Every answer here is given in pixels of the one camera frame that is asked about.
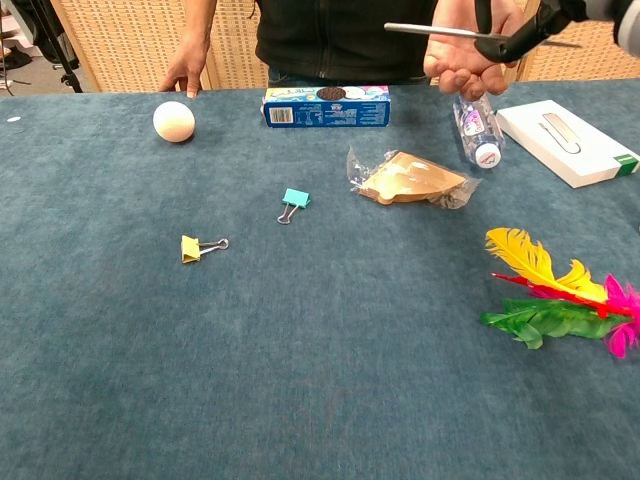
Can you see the person's right hand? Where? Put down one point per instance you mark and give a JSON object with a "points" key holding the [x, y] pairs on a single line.
{"points": [[187, 65]]}

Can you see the person's left hand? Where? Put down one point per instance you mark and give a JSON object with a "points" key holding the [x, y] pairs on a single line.
{"points": [[450, 65]]}

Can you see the robot right five-finger hand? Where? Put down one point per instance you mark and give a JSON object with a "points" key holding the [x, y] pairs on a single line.
{"points": [[525, 40]]}

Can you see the person's right forearm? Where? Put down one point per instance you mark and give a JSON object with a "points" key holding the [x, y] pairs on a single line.
{"points": [[200, 20]]}

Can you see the person's blue jeans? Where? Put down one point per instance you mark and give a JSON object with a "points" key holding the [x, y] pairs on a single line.
{"points": [[285, 77]]}

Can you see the person's black jacket torso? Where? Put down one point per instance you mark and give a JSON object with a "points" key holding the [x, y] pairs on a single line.
{"points": [[340, 40]]}

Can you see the pale peach ball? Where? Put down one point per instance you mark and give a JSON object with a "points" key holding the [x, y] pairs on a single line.
{"points": [[174, 122]]}

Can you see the woven rattan folding screen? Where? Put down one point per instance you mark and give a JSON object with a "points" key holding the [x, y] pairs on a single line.
{"points": [[125, 45], [585, 62]]}

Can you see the purple-label clear water bottle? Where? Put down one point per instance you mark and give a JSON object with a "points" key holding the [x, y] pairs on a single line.
{"points": [[477, 130]]}

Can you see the white adapter product box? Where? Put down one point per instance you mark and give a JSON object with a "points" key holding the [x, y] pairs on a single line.
{"points": [[565, 145]]}

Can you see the clear-wrapped brown snack packet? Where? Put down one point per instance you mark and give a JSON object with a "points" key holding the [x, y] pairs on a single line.
{"points": [[410, 182]]}

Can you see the blue cookie box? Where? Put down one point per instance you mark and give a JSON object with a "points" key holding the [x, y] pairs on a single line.
{"points": [[325, 112]]}

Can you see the black tripod stand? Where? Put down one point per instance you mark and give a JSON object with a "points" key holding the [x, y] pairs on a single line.
{"points": [[55, 45]]}

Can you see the teal binder clip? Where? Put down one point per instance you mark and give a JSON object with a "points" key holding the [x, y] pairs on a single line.
{"points": [[296, 198]]}

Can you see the yellow binder clip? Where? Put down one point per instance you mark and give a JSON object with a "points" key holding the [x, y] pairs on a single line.
{"points": [[191, 249]]}

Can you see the colourful feather shuttlecock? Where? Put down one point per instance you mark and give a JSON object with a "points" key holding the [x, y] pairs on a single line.
{"points": [[550, 300]]}

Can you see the blue felt table mat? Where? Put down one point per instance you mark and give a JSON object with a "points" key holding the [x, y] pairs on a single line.
{"points": [[250, 325]]}

